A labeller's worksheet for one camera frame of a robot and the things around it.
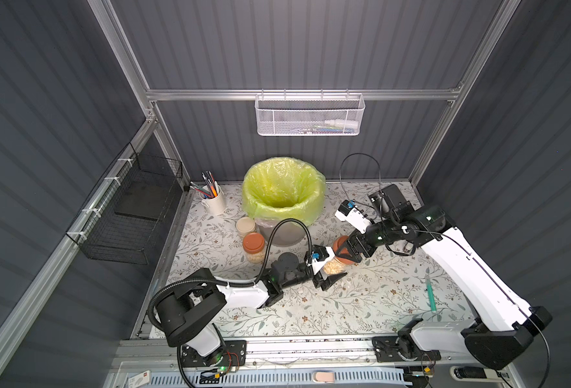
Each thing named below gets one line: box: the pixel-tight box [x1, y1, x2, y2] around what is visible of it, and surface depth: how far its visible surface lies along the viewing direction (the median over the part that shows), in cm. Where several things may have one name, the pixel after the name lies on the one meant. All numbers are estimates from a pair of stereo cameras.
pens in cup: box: [189, 170, 220, 199], surface depth 107 cm
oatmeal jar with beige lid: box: [235, 215, 256, 239], surface depth 98 cm
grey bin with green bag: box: [241, 156, 326, 247], surface depth 90 cm
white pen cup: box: [198, 185, 227, 217], surface depth 107 cm
